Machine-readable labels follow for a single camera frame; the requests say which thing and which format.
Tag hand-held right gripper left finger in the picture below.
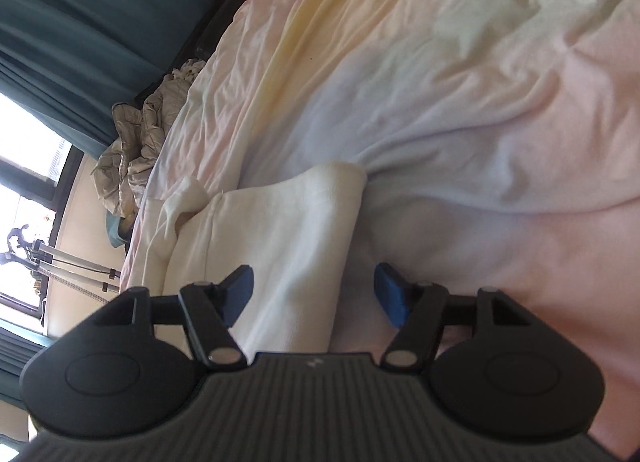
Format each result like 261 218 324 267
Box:
92 264 256 371

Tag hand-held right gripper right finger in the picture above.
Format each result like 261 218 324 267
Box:
374 262 533 373

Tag white sweatpants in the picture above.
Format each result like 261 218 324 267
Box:
160 161 369 359

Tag blue cloth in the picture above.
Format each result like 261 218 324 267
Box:
105 212 132 249

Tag garment steamer stand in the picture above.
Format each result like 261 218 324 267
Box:
0 224 122 305

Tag beige quilted jacket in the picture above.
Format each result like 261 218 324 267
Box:
91 92 193 219

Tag bed with pastel duvet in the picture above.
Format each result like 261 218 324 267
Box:
120 0 640 462

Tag white patterned cloth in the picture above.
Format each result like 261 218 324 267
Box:
169 58 208 87

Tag blue curtain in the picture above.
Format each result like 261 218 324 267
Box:
0 0 217 153
0 318 57 399

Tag black sofa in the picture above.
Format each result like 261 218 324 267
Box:
172 0 242 75

